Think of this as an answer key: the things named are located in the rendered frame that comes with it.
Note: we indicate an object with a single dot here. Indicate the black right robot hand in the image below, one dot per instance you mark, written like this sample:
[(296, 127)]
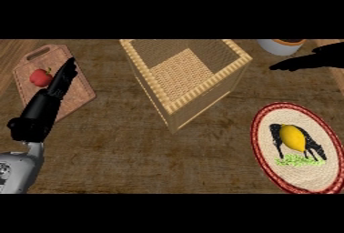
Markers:
[(314, 60)]

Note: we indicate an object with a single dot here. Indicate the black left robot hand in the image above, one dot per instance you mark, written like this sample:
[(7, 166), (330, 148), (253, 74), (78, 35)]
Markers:
[(38, 113)]

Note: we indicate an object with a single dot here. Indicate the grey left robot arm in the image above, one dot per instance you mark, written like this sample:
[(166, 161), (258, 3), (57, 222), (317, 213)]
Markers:
[(16, 170)]

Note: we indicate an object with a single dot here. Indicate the yellow lemon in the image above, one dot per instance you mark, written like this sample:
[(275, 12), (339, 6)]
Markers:
[(292, 137)]

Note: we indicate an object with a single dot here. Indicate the square wicker basket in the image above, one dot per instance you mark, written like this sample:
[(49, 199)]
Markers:
[(188, 75)]

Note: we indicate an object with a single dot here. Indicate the oval placemat with cow print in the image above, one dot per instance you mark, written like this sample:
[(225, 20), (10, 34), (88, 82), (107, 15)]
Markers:
[(309, 170)]

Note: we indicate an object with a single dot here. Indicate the white pot with brown rim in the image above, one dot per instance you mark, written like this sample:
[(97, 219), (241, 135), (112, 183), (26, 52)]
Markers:
[(283, 46)]

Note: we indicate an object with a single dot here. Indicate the wooden cutting board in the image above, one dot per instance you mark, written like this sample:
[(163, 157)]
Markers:
[(54, 80)]

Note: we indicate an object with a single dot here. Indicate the red bell pepper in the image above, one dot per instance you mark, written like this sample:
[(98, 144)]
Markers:
[(41, 77)]

